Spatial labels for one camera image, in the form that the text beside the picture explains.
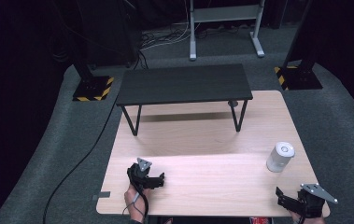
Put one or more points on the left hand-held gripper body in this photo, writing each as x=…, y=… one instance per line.
x=140, y=174

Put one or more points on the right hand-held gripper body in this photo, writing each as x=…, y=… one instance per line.
x=313, y=199

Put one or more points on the person's right hand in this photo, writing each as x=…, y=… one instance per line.
x=308, y=220

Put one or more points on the person's left hand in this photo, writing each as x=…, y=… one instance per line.
x=135, y=202

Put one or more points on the red and white printed object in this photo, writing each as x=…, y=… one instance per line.
x=260, y=221

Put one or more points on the white cylindrical container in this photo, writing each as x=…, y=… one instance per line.
x=280, y=157

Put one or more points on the grey tape strip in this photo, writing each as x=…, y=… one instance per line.
x=101, y=196

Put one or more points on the black shelf with metal legs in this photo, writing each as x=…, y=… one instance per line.
x=184, y=83

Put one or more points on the black stand with striped base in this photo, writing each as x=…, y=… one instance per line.
x=299, y=76
x=92, y=88

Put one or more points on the dark equipment cabinet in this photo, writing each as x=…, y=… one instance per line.
x=112, y=34

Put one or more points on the white metal frame stand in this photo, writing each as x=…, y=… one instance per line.
x=193, y=31

